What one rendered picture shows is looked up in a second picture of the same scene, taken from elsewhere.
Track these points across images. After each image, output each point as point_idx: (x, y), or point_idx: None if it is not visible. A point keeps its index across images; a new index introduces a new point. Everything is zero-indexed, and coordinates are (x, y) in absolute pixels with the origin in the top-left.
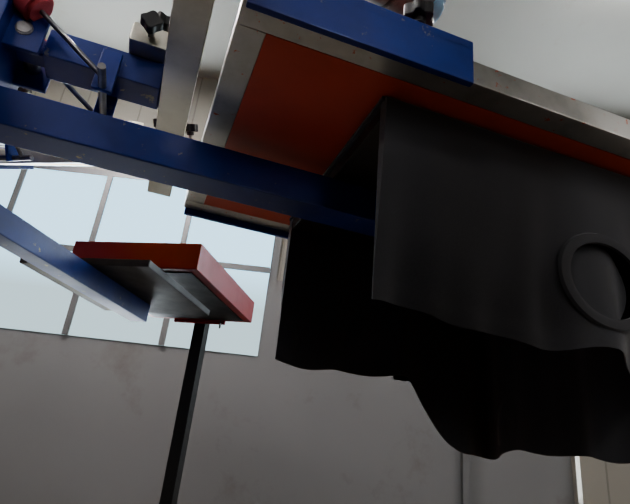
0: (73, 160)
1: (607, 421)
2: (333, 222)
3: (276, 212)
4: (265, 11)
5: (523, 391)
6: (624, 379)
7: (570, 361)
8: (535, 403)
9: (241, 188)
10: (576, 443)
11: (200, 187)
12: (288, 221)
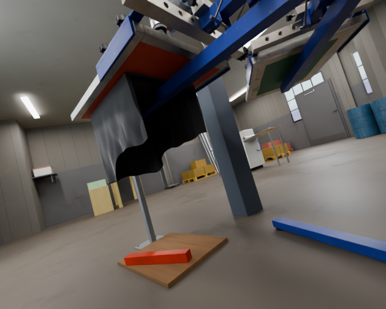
0: (232, 45)
1: (152, 164)
2: (165, 98)
3: (131, 67)
4: (227, 72)
5: (127, 159)
6: (154, 156)
7: (138, 152)
8: (131, 162)
9: (192, 82)
10: (142, 171)
11: (197, 74)
12: (122, 70)
